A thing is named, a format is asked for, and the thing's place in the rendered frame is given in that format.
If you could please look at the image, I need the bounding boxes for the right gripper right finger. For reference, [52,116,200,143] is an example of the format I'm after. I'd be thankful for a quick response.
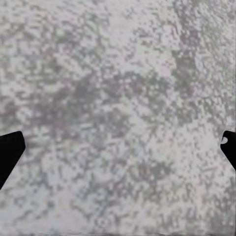
[217,131,236,170]

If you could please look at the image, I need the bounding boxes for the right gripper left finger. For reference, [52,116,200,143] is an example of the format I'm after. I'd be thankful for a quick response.
[0,131,26,190]

